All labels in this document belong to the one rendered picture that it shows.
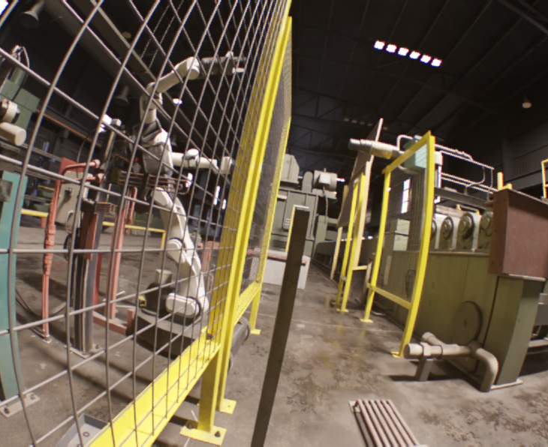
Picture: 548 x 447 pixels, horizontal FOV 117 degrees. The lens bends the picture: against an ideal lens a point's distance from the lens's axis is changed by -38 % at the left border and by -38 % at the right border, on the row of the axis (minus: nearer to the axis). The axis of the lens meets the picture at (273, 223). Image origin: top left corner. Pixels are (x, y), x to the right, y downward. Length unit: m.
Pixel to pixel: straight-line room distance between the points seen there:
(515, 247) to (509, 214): 0.23
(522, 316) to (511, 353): 0.25
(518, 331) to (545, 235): 0.77
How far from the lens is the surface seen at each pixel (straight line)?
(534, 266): 2.26
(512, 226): 2.04
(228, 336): 1.03
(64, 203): 2.09
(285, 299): 0.69
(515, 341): 2.04
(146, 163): 1.71
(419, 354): 1.77
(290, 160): 5.79
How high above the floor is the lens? 0.74
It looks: 4 degrees up
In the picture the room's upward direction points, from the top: 10 degrees clockwise
